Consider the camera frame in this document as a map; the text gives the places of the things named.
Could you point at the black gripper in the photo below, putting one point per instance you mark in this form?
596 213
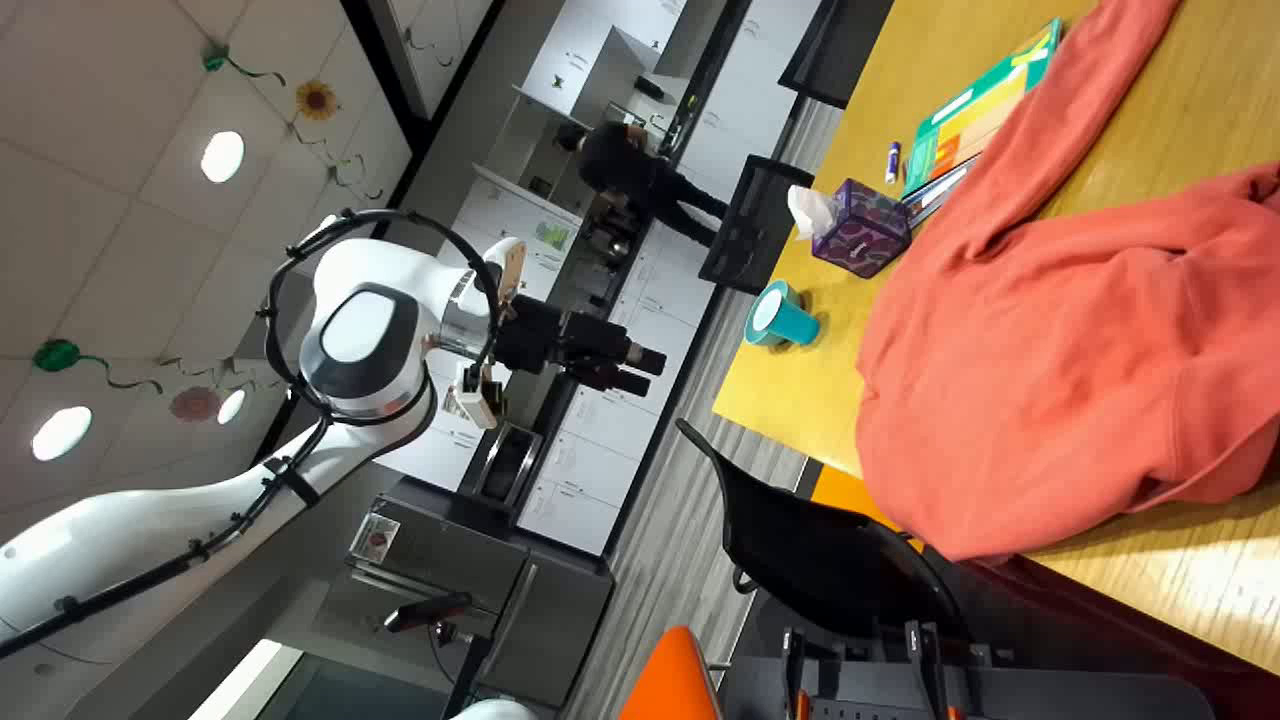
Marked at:
564 346

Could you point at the orange sweatshirt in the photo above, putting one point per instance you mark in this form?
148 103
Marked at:
1064 363

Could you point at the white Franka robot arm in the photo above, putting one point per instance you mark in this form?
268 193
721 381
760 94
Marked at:
132 532

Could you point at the black mesh office chair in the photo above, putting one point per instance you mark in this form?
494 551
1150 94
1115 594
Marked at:
826 561
753 224

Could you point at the orange chair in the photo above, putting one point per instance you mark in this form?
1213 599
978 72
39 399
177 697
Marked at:
673 687

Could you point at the gray office chair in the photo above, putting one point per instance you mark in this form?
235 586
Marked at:
1064 701

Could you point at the teal cup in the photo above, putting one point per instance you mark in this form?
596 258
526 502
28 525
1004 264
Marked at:
787 323

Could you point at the person in black clothes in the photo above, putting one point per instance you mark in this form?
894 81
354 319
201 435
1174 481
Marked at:
626 167

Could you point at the purple tissue box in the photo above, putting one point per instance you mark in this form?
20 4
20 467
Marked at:
864 229

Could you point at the gray metal cabinet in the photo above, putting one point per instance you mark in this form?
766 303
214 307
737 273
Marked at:
534 626

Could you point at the small marker pen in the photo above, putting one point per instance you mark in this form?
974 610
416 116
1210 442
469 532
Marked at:
888 163

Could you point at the round ceiling light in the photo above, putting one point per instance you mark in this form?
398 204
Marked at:
231 404
220 159
60 435

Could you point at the green book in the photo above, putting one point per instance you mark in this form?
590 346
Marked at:
974 123

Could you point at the sunflower ceiling decoration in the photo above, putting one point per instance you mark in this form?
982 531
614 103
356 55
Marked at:
318 97

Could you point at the pink round ceiling decoration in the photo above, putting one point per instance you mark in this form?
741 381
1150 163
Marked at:
195 403

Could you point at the green balloon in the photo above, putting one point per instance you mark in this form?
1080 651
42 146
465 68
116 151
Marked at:
214 57
58 353

